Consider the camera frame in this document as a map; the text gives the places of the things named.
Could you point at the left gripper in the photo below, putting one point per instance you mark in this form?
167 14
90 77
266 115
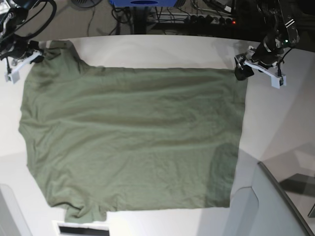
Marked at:
268 63

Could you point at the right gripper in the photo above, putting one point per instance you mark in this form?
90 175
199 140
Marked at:
18 53

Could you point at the green t-shirt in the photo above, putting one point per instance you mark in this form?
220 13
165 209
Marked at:
107 139

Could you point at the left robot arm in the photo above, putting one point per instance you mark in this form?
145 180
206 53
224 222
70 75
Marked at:
282 32

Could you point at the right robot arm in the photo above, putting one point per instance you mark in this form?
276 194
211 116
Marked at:
14 14

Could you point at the black power strip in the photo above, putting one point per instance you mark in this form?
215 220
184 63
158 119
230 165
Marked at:
177 18

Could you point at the blue box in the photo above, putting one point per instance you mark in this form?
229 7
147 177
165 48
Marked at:
131 3

